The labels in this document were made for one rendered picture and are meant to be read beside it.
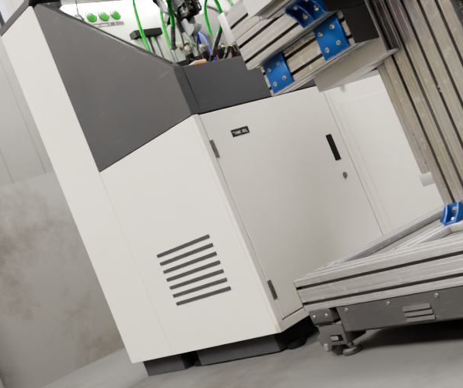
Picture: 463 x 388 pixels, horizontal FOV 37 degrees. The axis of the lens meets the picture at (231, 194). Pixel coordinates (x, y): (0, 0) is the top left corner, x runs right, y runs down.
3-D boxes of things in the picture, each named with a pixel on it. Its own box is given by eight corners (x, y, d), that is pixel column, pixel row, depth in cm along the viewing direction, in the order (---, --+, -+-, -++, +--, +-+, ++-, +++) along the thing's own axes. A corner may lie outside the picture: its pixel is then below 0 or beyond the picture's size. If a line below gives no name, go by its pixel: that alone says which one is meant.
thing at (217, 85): (201, 112, 219) (181, 65, 220) (193, 118, 222) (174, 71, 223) (318, 84, 262) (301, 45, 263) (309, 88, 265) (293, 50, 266)
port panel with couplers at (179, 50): (186, 80, 290) (158, 11, 291) (181, 83, 292) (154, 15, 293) (208, 75, 299) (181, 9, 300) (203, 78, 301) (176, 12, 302)
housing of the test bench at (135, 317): (179, 373, 255) (27, -4, 260) (138, 380, 276) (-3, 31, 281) (381, 253, 353) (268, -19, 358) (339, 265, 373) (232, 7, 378)
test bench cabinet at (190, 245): (289, 354, 213) (191, 115, 216) (179, 373, 255) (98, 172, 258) (405, 276, 262) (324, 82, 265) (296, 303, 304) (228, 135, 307)
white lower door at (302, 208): (283, 319, 215) (199, 114, 217) (278, 320, 217) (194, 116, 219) (391, 253, 260) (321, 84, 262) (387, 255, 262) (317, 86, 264)
